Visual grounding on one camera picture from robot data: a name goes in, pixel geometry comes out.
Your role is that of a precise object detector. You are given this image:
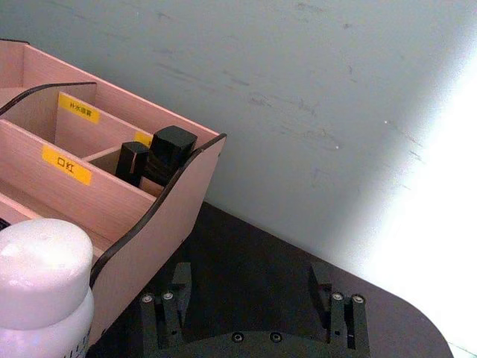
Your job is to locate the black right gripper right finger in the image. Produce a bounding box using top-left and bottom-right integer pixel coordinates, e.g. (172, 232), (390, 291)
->
(308, 262), (370, 351)

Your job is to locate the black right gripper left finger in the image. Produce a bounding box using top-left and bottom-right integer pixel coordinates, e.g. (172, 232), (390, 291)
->
(139, 262), (193, 351)

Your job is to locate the black table cloth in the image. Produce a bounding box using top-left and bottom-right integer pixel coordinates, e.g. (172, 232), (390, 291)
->
(86, 201), (456, 358)

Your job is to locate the pale wooden compartment organizer box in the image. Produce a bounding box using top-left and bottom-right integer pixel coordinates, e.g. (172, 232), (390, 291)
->
(0, 39), (227, 348)

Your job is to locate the small black lipstick tube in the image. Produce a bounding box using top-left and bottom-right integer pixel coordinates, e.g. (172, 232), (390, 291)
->
(115, 141), (151, 188)

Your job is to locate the large black square-capped tube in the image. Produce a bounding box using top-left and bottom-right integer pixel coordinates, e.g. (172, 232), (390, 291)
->
(142, 125), (199, 187)

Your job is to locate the white bottle with round cap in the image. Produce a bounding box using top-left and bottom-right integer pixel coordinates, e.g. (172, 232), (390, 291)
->
(0, 218), (95, 358)

